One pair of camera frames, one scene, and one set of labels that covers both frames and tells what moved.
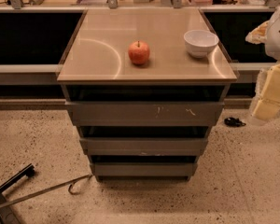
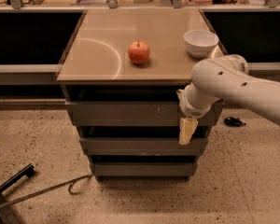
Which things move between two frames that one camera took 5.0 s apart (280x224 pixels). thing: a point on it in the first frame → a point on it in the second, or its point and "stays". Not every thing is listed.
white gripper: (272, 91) → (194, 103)
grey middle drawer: (145, 146) stays
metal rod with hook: (46, 189) stays
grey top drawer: (145, 113) stays
